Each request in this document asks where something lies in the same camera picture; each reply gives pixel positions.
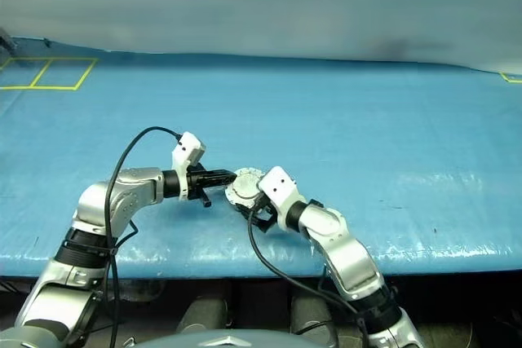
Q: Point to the round motor housing lid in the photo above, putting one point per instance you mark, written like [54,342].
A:
[246,185]

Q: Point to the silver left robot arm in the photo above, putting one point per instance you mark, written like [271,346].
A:
[134,193]

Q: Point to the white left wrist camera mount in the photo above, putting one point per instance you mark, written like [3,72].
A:
[189,148]

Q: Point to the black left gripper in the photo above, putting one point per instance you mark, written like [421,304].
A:
[195,181]

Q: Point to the grey robot torso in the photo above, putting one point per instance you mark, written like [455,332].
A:
[228,340]

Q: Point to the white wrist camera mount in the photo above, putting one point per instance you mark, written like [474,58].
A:
[189,148]
[277,185]

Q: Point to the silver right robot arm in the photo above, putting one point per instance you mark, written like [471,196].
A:
[350,254]

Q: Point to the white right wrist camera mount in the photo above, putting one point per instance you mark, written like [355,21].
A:
[277,185]

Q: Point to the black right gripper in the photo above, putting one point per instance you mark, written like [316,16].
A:
[266,217]

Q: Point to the small dark clip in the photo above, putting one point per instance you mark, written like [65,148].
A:
[47,42]

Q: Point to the dark rounded shape under table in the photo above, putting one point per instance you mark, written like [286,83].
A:
[202,315]
[312,319]

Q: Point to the grey disc under table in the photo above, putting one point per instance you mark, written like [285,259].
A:
[142,292]

